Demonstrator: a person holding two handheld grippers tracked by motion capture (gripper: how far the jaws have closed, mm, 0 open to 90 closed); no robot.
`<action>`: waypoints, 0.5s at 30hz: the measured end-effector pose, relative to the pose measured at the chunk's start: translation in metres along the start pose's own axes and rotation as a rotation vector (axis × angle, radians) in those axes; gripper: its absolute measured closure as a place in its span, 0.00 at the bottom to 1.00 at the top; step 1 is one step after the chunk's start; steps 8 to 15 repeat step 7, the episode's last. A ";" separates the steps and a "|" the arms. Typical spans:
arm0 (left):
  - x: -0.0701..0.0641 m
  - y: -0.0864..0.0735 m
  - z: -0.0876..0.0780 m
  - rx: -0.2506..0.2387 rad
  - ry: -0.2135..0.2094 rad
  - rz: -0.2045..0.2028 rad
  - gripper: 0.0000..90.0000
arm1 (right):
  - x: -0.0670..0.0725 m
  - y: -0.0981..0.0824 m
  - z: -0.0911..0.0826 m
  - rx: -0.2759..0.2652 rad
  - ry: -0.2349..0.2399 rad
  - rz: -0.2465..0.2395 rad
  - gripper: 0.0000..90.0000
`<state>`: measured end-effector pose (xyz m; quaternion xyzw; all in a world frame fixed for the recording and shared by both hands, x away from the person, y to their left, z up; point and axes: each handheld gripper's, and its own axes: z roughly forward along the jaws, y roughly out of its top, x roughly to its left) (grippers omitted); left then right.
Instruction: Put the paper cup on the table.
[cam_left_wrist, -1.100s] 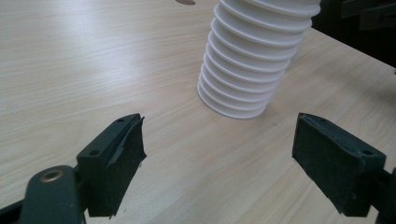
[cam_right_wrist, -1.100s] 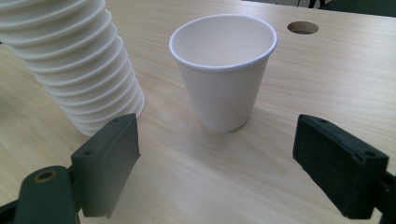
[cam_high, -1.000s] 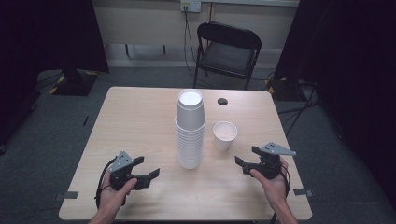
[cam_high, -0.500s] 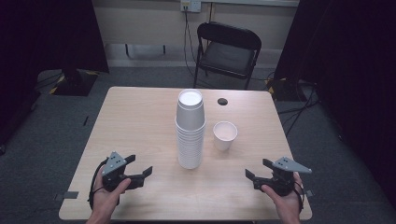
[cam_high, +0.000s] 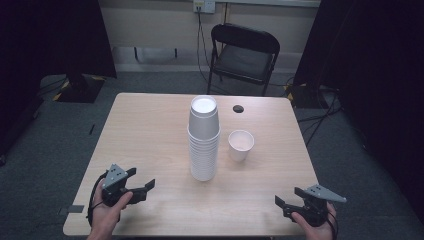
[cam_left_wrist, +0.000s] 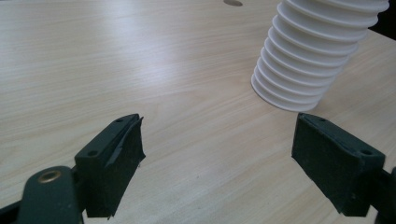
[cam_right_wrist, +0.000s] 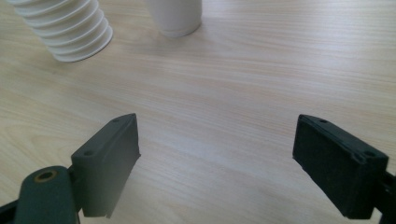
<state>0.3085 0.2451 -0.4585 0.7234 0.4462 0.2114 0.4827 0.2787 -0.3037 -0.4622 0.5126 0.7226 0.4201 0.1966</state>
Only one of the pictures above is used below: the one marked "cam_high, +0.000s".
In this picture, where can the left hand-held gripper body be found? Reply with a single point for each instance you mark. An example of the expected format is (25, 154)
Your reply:
(115, 180)

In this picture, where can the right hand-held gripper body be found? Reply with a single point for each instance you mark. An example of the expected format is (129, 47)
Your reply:
(315, 208)

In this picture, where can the stack of white cups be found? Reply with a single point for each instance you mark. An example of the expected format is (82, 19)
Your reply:
(204, 143)

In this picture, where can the single white paper cup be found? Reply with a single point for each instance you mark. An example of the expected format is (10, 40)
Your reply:
(240, 145)

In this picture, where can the person's right hand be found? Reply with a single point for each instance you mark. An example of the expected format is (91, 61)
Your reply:
(316, 231)

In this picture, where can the person's left hand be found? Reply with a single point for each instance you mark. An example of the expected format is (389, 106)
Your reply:
(106, 216)

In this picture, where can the grey tape strip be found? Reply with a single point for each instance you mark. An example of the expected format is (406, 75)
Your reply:
(75, 209)

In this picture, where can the small black floor object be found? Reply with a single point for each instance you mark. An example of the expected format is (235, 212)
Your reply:
(91, 129)

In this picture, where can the black stand base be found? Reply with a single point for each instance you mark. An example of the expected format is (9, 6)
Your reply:
(301, 96)
(80, 90)

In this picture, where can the black folding chair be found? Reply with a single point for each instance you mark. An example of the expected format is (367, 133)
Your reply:
(245, 56)

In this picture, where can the black curtain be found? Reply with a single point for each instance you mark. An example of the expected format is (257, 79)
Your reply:
(376, 66)
(40, 50)

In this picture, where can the white wall socket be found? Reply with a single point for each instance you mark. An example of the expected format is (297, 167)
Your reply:
(204, 6)

